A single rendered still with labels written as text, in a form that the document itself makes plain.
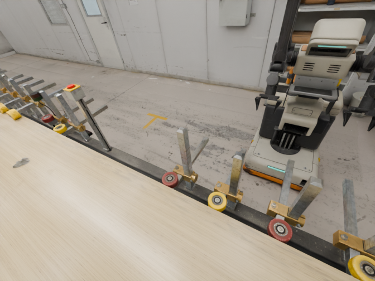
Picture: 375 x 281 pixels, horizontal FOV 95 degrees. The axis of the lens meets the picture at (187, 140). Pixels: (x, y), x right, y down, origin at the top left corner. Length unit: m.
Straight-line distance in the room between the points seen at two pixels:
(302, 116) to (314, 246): 0.85
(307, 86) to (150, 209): 1.17
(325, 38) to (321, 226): 1.42
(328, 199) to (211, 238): 1.56
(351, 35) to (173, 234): 1.23
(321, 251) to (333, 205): 1.10
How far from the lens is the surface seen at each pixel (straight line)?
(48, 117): 1.79
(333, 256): 1.07
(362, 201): 2.28
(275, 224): 0.79
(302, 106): 1.46
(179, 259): 0.73
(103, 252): 0.82
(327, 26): 1.28
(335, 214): 2.07
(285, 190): 0.94
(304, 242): 1.04
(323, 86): 1.37
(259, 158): 1.81
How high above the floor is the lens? 1.61
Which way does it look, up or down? 43 degrees down
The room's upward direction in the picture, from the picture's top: 8 degrees counter-clockwise
